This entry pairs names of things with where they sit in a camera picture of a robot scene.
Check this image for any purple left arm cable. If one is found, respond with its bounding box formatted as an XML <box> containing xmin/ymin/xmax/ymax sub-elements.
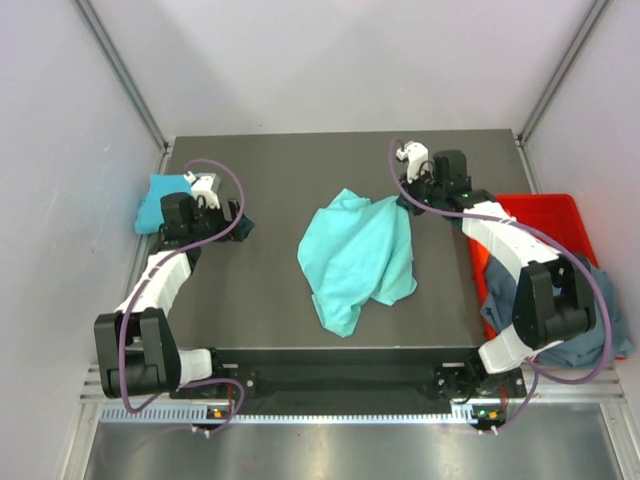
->
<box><xmin>99</xmin><ymin>158</ymin><xmax>246</xmax><ymax>451</ymax></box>

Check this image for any grey aluminium corner post left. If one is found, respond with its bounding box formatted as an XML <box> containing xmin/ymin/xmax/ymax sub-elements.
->
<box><xmin>71</xmin><ymin>0</ymin><xmax>170</xmax><ymax>153</ymax></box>

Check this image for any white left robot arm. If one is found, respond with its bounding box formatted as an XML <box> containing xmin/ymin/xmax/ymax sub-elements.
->
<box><xmin>94</xmin><ymin>193</ymin><xmax>253</xmax><ymax>398</ymax></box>

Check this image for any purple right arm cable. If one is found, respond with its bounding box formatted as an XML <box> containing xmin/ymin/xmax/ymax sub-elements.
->
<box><xmin>388</xmin><ymin>138</ymin><xmax>615</xmax><ymax>432</ymax></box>

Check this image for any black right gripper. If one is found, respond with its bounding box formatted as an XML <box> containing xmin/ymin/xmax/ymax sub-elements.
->
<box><xmin>397</xmin><ymin>165</ymin><xmax>446</xmax><ymax>218</ymax></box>

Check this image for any grey aluminium corner post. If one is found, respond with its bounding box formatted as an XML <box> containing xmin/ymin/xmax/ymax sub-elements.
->
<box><xmin>516</xmin><ymin>0</ymin><xmax>612</xmax><ymax>148</ymax></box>
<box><xmin>71</xmin><ymin>0</ymin><xmax>170</xmax><ymax>153</ymax></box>

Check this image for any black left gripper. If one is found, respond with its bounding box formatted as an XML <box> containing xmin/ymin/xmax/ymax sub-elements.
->
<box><xmin>188</xmin><ymin>197</ymin><xmax>254</xmax><ymax>243</ymax></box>

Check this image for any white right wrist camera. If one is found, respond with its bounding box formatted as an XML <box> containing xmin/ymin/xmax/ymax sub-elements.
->
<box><xmin>395</xmin><ymin>141</ymin><xmax>430</xmax><ymax>183</ymax></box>

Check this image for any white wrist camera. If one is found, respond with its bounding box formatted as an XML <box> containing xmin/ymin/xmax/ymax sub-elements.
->
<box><xmin>183</xmin><ymin>171</ymin><xmax>221</xmax><ymax>210</ymax></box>
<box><xmin>395</xmin><ymin>141</ymin><xmax>430</xmax><ymax>183</ymax></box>

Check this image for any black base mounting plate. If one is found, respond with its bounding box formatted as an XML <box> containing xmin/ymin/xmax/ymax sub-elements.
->
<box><xmin>168</xmin><ymin>347</ymin><xmax>529</xmax><ymax>416</ymax></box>

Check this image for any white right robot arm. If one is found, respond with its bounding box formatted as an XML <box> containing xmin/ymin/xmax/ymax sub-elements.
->
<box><xmin>394</xmin><ymin>141</ymin><xmax>596</xmax><ymax>396</ymax></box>

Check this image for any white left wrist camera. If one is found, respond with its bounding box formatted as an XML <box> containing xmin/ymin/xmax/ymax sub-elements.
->
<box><xmin>183</xmin><ymin>171</ymin><xmax>221</xmax><ymax>210</ymax></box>

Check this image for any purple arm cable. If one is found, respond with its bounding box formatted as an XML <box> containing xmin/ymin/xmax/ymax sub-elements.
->
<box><xmin>99</xmin><ymin>158</ymin><xmax>246</xmax><ymax>451</ymax></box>
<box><xmin>388</xmin><ymin>138</ymin><xmax>615</xmax><ymax>432</ymax></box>

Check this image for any red plastic bin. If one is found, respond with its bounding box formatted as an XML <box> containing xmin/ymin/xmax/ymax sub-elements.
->
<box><xmin>467</xmin><ymin>193</ymin><xmax>629</xmax><ymax>361</ymax></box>

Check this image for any grey slotted cable duct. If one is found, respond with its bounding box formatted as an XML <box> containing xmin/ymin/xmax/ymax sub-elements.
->
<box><xmin>100</xmin><ymin>403</ymin><xmax>501</xmax><ymax>425</ymax></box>

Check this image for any folded blue t-shirt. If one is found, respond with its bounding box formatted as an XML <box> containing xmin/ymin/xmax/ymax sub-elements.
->
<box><xmin>134</xmin><ymin>173</ymin><xmax>201</xmax><ymax>235</ymax></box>

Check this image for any grey aluminium corner post right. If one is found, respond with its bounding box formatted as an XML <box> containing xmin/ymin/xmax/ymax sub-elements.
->
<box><xmin>516</xmin><ymin>0</ymin><xmax>612</xmax><ymax>148</ymax></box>

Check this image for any teal t-shirt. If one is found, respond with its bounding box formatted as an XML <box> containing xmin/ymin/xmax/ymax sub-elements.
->
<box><xmin>297</xmin><ymin>189</ymin><xmax>418</xmax><ymax>338</ymax></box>

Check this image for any grey-blue t-shirt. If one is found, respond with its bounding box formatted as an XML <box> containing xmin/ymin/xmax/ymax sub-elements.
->
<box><xmin>479</xmin><ymin>254</ymin><xmax>636</xmax><ymax>371</ymax></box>

